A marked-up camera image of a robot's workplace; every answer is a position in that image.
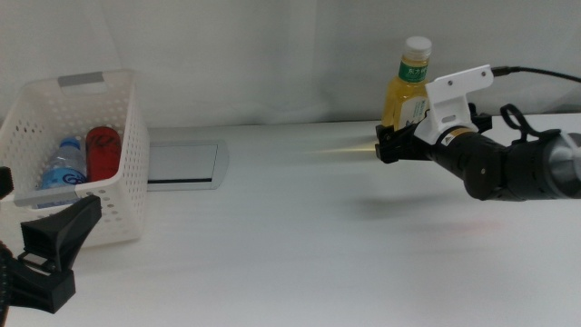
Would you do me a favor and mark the yellow tea bottle white cap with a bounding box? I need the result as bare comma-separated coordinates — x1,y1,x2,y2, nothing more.
379,35,433,133

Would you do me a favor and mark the small water bottle blue cap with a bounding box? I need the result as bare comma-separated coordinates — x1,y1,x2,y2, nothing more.
37,136,89,192

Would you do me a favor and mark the red soda can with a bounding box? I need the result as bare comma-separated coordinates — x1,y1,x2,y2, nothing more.
84,125,123,183

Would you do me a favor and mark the white perforated plastic basket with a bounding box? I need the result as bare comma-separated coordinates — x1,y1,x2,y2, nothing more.
0,68,152,250

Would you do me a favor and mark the white backdrop curtain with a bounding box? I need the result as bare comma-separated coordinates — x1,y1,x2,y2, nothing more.
0,0,581,129

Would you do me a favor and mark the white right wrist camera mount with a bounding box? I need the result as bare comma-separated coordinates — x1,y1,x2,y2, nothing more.
413,64,496,146

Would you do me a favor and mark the silver table cable hatch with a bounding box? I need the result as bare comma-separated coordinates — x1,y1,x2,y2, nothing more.
146,139,231,193

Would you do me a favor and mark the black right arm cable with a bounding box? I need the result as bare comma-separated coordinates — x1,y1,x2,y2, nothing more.
491,64,581,144

